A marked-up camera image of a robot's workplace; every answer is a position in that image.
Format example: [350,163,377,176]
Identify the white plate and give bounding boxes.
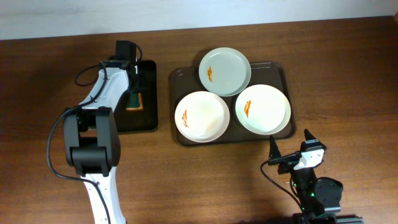
[174,91,230,143]
[235,84,292,135]

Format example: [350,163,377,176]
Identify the green and orange sponge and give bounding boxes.
[126,93,144,111]

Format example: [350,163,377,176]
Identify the pale plate top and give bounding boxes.
[198,47,251,96]

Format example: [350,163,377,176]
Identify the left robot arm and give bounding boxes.
[63,40,142,223]

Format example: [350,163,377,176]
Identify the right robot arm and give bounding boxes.
[267,129,343,221]

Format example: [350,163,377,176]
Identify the brown serving tray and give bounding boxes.
[170,62,290,147]

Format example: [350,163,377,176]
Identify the black rectangular tray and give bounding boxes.
[101,60,158,133]

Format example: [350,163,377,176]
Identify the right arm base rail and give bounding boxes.
[290,213,364,224]

